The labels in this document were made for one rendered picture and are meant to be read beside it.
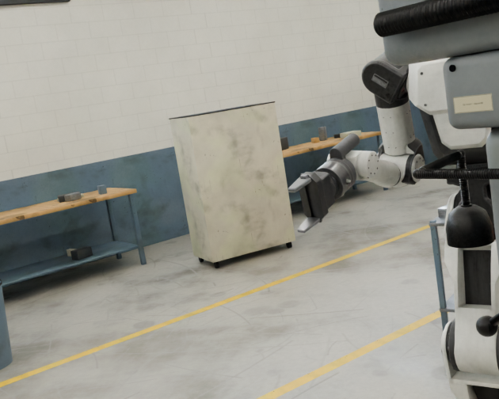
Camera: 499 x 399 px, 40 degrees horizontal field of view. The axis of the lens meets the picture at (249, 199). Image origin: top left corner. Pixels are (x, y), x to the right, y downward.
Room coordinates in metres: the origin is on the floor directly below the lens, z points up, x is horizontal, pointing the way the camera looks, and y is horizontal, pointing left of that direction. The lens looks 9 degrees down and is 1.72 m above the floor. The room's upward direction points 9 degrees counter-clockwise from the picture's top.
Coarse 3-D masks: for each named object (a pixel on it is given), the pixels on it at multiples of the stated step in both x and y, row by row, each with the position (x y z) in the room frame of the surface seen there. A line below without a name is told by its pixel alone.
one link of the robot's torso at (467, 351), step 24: (456, 264) 1.66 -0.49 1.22; (480, 264) 1.67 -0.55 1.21; (456, 288) 1.65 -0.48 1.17; (480, 288) 1.66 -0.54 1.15; (456, 312) 1.64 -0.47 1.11; (480, 312) 1.60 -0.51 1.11; (456, 336) 1.62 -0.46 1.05; (480, 336) 1.59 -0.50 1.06; (456, 360) 1.61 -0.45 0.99; (480, 360) 1.58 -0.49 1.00
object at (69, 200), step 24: (312, 144) 9.70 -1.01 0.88; (336, 144) 9.49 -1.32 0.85; (72, 192) 7.71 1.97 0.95; (96, 192) 7.95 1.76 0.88; (120, 192) 7.58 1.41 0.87; (288, 192) 9.82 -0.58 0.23; (0, 216) 7.14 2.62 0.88; (24, 216) 6.95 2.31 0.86; (48, 264) 7.41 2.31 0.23; (72, 264) 7.22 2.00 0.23
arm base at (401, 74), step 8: (368, 64) 1.82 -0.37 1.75; (376, 64) 1.81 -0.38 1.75; (384, 64) 1.80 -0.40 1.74; (408, 64) 1.82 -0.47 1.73; (368, 72) 1.83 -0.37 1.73; (376, 72) 1.82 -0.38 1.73; (384, 72) 1.80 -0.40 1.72; (392, 72) 1.79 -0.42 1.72; (400, 72) 1.78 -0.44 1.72; (368, 80) 1.84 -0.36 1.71; (376, 80) 1.82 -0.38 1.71; (384, 80) 1.81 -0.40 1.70; (392, 80) 1.80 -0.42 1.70; (400, 80) 1.78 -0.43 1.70; (368, 88) 1.85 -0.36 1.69; (376, 88) 1.83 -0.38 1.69; (384, 88) 1.82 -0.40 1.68; (392, 88) 1.80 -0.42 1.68; (400, 88) 1.80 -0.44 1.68; (384, 96) 1.83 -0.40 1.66; (392, 96) 1.81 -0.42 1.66; (400, 96) 1.84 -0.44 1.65
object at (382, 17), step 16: (432, 0) 0.90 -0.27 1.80; (448, 0) 0.87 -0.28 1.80; (464, 0) 0.85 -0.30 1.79; (480, 0) 0.83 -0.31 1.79; (496, 0) 0.81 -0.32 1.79; (384, 16) 0.96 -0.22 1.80; (400, 16) 0.93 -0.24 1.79; (416, 16) 0.91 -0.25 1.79; (432, 16) 0.89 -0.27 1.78; (448, 16) 0.87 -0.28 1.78; (464, 16) 0.86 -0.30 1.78; (384, 32) 0.96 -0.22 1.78; (400, 32) 0.96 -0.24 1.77
